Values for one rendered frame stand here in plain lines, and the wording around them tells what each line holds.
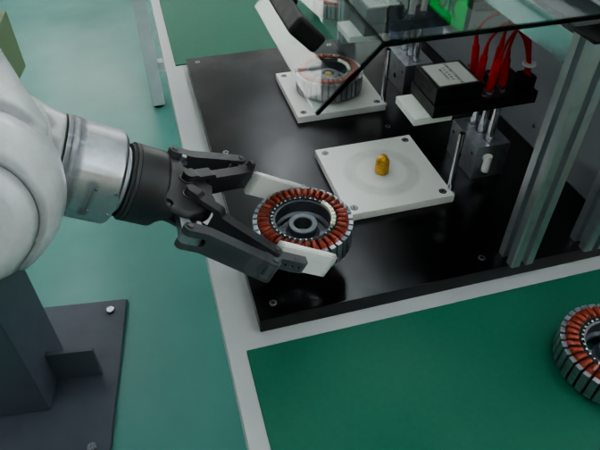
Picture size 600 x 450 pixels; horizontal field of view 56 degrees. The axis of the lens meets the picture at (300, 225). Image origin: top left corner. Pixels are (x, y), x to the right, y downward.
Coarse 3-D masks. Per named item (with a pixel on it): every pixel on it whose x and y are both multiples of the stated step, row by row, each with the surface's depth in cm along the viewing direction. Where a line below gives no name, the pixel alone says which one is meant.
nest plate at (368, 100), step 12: (288, 72) 100; (288, 84) 97; (288, 96) 94; (300, 96) 94; (360, 96) 94; (372, 96) 94; (300, 108) 91; (336, 108) 91; (348, 108) 91; (360, 108) 91; (372, 108) 92; (384, 108) 93; (300, 120) 90; (312, 120) 90
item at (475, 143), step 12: (456, 120) 81; (468, 120) 81; (456, 132) 81; (468, 132) 78; (480, 132) 78; (456, 144) 81; (468, 144) 78; (480, 144) 76; (492, 144) 76; (504, 144) 77; (468, 156) 79; (480, 156) 77; (504, 156) 78; (468, 168) 79; (480, 168) 78; (492, 168) 79
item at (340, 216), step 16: (288, 192) 66; (304, 192) 65; (320, 192) 65; (256, 208) 64; (272, 208) 64; (288, 208) 65; (304, 208) 66; (320, 208) 65; (336, 208) 64; (256, 224) 62; (272, 224) 62; (288, 224) 63; (304, 224) 64; (336, 224) 62; (352, 224) 62; (272, 240) 60; (288, 240) 59; (304, 240) 60; (320, 240) 59; (336, 240) 60
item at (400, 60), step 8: (392, 48) 98; (400, 48) 98; (392, 56) 97; (400, 56) 95; (408, 56) 95; (424, 56) 95; (392, 64) 98; (400, 64) 95; (408, 64) 93; (416, 64) 93; (392, 72) 99; (400, 72) 95; (408, 72) 94; (392, 80) 99; (400, 80) 96; (408, 80) 95; (400, 88) 97; (408, 88) 96
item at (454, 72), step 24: (432, 72) 71; (456, 72) 71; (408, 96) 75; (432, 96) 70; (456, 96) 70; (480, 96) 71; (504, 96) 71; (528, 96) 72; (432, 120) 71; (480, 120) 78
